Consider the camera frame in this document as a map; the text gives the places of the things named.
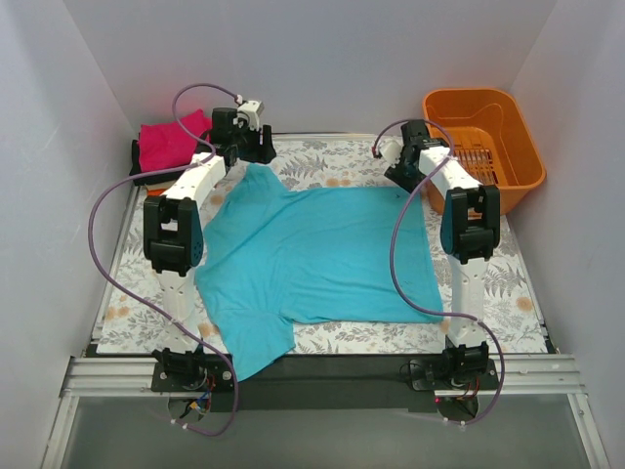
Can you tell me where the orange plastic basket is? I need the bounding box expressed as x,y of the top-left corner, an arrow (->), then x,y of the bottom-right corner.
422,88 -> 546,215

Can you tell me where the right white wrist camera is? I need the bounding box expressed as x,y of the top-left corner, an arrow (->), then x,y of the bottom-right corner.
372,139 -> 402,165

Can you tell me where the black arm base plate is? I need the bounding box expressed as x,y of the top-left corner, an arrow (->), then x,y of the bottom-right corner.
150,354 -> 501,414

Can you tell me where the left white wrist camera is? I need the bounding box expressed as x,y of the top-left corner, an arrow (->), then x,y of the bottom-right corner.
234,95 -> 265,131

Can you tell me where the pink folded t shirt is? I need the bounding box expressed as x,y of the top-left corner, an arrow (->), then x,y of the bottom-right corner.
138,121 -> 198,172

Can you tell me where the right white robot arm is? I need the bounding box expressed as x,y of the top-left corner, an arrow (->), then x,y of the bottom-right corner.
372,119 -> 500,389

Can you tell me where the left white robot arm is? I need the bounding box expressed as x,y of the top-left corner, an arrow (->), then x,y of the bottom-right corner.
139,101 -> 276,391

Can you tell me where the black folded t shirt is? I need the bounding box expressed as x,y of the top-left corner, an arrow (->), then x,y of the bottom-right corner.
129,140 -> 183,186

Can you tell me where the aluminium frame rail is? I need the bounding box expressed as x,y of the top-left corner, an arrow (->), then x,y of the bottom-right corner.
62,354 -> 586,396

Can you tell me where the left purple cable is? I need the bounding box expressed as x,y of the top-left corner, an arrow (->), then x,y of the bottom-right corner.
87,83 -> 245,437

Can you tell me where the beige folded t shirt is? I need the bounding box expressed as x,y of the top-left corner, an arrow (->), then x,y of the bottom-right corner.
146,181 -> 174,192

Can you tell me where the teal t shirt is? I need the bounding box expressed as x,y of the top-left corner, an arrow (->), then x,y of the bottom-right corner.
195,164 -> 442,380

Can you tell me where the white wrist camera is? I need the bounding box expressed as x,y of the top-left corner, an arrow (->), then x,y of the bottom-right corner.
372,139 -> 402,165
234,95 -> 265,131

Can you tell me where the floral patterned table mat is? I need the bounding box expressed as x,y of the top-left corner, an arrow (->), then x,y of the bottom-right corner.
92,136 -> 547,355

